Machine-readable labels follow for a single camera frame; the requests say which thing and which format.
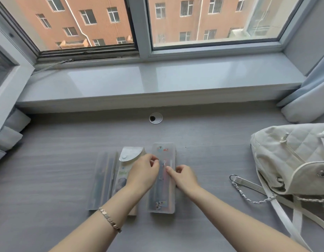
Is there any person's right hand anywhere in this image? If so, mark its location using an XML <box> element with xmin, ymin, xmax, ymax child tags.
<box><xmin>166</xmin><ymin>164</ymin><xmax>202</xmax><ymax>197</ymax></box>

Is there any person's left hand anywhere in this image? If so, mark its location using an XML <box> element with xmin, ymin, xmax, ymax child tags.
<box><xmin>124</xmin><ymin>154</ymin><xmax>160</xmax><ymax>196</ymax></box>

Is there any cartoon sheep pencil pouch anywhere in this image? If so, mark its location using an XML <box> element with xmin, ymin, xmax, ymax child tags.
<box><xmin>112</xmin><ymin>146</ymin><xmax>148</xmax><ymax>216</ymax></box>

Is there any clear sticker pencil box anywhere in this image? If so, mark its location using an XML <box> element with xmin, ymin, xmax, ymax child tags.
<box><xmin>147</xmin><ymin>143</ymin><xmax>176</xmax><ymax>214</ymax></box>

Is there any frosted plastic box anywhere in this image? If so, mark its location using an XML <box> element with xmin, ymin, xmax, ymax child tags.
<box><xmin>88</xmin><ymin>151</ymin><xmax>118</xmax><ymax>211</ymax></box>

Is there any small round tape roll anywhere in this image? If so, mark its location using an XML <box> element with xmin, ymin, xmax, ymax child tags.
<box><xmin>149</xmin><ymin>112</ymin><xmax>163</xmax><ymax>125</ymax></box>

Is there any white quilted backpack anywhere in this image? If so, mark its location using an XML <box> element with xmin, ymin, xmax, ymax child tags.
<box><xmin>229</xmin><ymin>123</ymin><xmax>324</xmax><ymax>252</ymax></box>

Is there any person's right forearm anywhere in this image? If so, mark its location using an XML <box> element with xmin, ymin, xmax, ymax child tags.
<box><xmin>189</xmin><ymin>185</ymin><xmax>309</xmax><ymax>252</ymax></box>

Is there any person's left forearm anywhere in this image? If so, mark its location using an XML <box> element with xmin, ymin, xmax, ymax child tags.
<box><xmin>49</xmin><ymin>185</ymin><xmax>141</xmax><ymax>252</ymax></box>

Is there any grey wooden desk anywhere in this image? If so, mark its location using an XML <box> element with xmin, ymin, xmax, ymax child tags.
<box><xmin>0</xmin><ymin>101</ymin><xmax>324</xmax><ymax>252</ymax></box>

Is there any white window sill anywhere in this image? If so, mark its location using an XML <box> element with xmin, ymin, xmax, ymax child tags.
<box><xmin>16</xmin><ymin>52</ymin><xmax>307</xmax><ymax>113</ymax></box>

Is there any pale blue curtain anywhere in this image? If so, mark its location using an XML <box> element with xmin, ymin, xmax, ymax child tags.
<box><xmin>276</xmin><ymin>49</ymin><xmax>324</xmax><ymax>124</ymax></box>

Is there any brick apartment building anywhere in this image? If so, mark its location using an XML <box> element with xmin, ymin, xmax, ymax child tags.
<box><xmin>15</xmin><ymin>0</ymin><xmax>257</xmax><ymax>50</ymax></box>

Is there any open white window sash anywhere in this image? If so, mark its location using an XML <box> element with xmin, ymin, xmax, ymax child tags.
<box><xmin>0</xmin><ymin>23</ymin><xmax>35</xmax><ymax>141</ymax></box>

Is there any silver link bracelet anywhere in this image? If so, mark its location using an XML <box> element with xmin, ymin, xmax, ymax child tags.
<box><xmin>99</xmin><ymin>206</ymin><xmax>122</xmax><ymax>233</ymax></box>

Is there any white window frame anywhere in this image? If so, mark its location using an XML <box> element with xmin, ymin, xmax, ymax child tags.
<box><xmin>0</xmin><ymin>0</ymin><xmax>317</xmax><ymax>67</ymax></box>

